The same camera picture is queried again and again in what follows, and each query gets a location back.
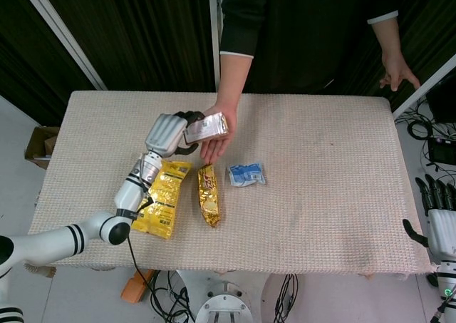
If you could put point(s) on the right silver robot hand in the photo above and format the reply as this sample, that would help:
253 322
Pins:
441 214

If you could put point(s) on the person's left hand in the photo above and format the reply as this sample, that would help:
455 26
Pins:
396 70

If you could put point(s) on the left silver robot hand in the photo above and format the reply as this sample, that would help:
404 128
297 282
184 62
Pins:
165 134

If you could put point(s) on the person's right hand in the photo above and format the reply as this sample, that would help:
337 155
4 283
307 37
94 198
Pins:
221 137

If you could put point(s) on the silver snack packet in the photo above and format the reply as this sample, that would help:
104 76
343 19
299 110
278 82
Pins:
206 127

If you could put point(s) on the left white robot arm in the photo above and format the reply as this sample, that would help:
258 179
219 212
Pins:
71 230

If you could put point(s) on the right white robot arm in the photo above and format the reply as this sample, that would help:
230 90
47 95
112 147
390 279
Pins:
445 283

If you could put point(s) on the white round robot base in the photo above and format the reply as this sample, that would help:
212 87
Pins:
224 303

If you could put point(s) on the person's left forearm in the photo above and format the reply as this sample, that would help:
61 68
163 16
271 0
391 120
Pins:
387 34

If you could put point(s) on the person's right forearm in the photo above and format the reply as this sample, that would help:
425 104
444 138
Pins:
232 77

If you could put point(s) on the person's black jacket torso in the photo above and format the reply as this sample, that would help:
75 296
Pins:
306 34

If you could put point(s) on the small blue white packet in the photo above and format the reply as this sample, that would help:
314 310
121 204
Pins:
246 173

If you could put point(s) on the beige woven table cloth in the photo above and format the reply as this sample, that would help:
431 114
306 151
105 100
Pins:
231 180

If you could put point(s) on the gold foil snack bag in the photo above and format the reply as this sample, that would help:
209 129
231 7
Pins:
209 194

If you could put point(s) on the black electronic box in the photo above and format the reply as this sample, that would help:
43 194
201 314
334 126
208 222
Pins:
441 151

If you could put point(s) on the large yellow snack bag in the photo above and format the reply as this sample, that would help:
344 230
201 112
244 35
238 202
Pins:
163 201

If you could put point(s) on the cardboard box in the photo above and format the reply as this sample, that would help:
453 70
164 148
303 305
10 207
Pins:
40 145

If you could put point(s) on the orange block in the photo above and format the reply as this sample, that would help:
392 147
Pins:
137 284

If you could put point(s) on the white frame post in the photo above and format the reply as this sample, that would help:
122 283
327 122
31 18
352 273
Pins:
66 34
424 91
215 34

